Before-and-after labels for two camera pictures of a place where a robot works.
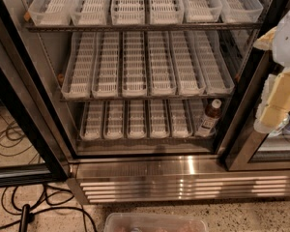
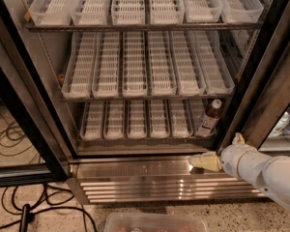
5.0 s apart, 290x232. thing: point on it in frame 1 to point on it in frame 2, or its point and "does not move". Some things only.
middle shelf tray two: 105,83 does not move
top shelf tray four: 165,5 does not move
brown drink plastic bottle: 207,125 does not move
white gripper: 288,39 to 230,160
